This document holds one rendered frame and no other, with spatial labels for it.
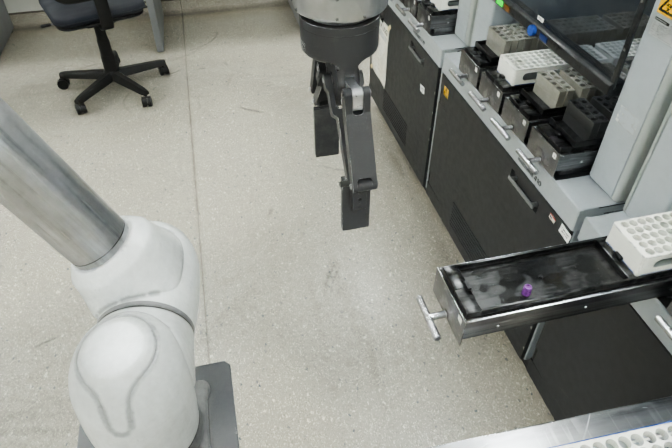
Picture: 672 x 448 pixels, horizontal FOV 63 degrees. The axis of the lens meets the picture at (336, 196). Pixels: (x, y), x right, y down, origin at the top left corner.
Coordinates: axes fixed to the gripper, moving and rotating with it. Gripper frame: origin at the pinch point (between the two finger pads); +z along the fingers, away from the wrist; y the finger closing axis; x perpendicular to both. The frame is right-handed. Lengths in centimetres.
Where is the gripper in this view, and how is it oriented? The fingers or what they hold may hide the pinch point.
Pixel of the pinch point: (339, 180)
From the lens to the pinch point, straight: 64.0
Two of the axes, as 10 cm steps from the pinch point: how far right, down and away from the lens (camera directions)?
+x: 9.7, -1.6, 1.7
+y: 2.3, 6.3, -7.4
